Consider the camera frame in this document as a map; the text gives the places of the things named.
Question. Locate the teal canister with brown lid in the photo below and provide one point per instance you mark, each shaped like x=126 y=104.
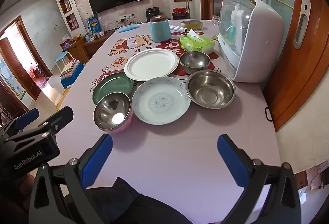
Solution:
x=159 y=31

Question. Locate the white bottle sterilizer appliance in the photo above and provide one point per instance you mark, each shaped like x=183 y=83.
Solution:
x=259 y=41

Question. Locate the blue face mask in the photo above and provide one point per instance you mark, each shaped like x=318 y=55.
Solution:
x=127 y=28

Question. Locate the steel bowl with pink exterior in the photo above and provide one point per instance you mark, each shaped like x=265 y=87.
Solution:
x=110 y=110

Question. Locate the yellow round tin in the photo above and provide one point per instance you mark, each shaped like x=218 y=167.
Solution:
x=191 y=25

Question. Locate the blue plastic stool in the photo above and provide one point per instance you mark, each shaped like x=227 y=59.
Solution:
x=68 y=82

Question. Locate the clear plastic wrap roll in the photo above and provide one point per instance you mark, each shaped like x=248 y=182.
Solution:
x=177 y=28

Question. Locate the yellow plastic stool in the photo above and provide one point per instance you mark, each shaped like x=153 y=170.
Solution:
x=63 y=98

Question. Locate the black air fryer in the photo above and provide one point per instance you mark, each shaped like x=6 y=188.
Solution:
x=152 y=14

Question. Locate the orange wooden door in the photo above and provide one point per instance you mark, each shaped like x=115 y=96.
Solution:
x=282 y=72

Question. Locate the green tissue pack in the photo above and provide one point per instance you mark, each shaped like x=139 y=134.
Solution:
x=196 y=44

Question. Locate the pink printed tablecloth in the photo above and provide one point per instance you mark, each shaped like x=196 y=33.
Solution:
x=167 y=152

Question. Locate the green plate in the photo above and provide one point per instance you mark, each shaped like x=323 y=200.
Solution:
x=110 y=86

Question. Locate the stack of books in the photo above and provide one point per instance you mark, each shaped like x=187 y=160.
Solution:
x=70 y=67

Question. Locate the small ribbed steel bowl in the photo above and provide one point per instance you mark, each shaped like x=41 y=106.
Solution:
x=194 y=60

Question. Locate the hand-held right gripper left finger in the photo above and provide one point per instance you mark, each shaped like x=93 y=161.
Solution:
x=99 y=157

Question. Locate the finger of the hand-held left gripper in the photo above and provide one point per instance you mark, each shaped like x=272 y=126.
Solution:
x=60 y=117
x=25 y=118

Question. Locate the white blue patterned plate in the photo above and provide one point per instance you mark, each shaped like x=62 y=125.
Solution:
x=160 y=100

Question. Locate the red lidded tin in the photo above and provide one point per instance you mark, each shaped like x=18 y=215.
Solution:
x=180 y=11

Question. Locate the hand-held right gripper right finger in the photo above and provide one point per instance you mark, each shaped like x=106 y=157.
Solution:
x=232 y=159

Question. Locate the blue printed display box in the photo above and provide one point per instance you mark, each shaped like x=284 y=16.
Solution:
x=93 y=24

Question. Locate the large steel bowl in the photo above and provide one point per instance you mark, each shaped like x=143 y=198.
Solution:
x=210 y=90

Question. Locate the wooden television cabinet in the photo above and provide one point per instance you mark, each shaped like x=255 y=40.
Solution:
x=87 y=49

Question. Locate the red box on cabinet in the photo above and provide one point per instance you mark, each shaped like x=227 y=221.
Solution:
x=66 y=45

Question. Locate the small glass jar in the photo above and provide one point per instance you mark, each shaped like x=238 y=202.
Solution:
x=216 y=21

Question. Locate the brown wooden room door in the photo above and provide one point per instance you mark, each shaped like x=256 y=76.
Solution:
x=15 y=69

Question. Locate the light blue round stool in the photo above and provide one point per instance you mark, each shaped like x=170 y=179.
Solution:
x=63 y=55

